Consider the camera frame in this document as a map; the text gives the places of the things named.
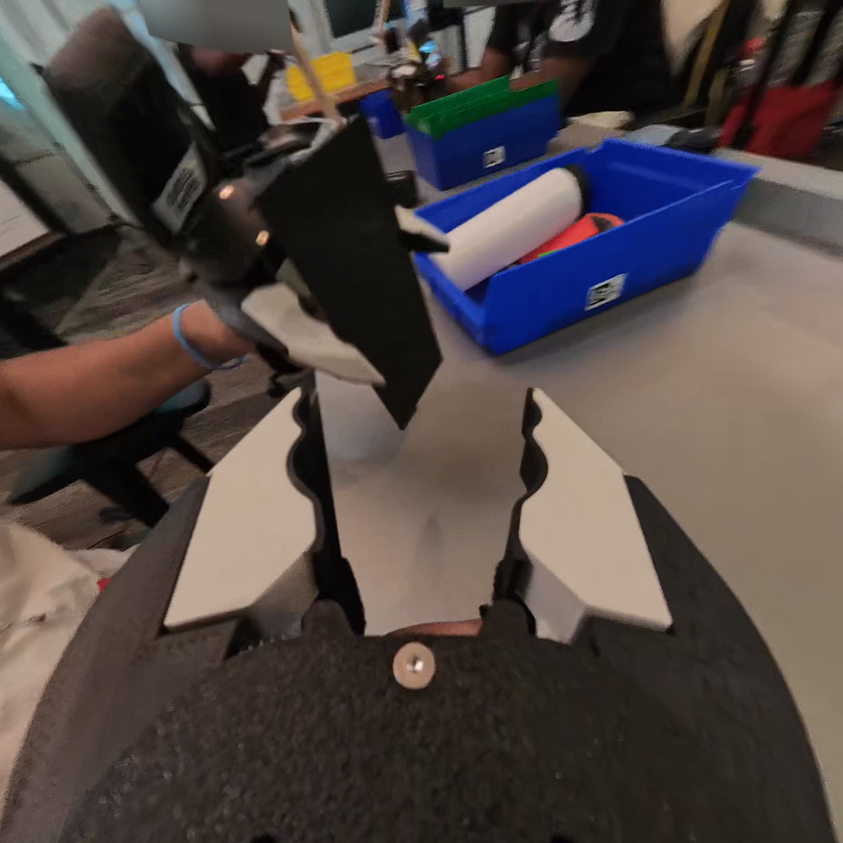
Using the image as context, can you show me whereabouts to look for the white cylinder roll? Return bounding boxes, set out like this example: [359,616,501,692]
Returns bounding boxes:
[430,165,591,292]

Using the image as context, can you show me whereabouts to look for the black rectangular sheet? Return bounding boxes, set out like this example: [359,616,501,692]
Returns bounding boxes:
[259,114,444,431]

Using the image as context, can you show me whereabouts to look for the red object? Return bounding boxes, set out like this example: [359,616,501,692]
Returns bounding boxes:
[519,211,625,266]

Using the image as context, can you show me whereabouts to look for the small blue bin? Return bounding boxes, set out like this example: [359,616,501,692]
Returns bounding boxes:
[360,87,407,141]

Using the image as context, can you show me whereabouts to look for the black power bank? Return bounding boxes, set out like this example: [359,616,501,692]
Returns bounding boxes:
[384,169,420,210]

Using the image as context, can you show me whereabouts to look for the yellow bin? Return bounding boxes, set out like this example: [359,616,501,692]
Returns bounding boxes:
[285,51,358,104]

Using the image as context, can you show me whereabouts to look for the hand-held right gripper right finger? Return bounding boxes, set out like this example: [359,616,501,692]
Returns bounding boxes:
[497,387,674,645]

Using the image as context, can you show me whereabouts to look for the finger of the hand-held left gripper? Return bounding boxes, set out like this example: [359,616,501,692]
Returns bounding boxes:
[394,206,452,256]
[241,282,387,387]

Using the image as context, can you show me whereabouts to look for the thin wooden stick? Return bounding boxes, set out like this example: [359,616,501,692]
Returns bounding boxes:
[288,26,348,127]

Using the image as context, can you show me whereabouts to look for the blue bin green dividers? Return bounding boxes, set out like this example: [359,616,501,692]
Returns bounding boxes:
[403,74,562,192]

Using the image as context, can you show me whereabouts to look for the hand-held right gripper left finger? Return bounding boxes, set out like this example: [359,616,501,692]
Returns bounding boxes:
[162,387,341,636]

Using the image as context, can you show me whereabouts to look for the labelled blue plastic bin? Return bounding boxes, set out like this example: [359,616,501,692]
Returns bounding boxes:
[414,137,760,358]

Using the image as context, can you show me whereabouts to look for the person's left forearm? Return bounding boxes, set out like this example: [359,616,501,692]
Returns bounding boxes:
[0,303,218,450]

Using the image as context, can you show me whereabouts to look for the person's left hand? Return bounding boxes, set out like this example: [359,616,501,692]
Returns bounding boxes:
[187,306,261,363]

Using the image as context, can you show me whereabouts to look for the red bag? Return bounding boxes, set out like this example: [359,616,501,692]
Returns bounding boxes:
[720,80,843,160]

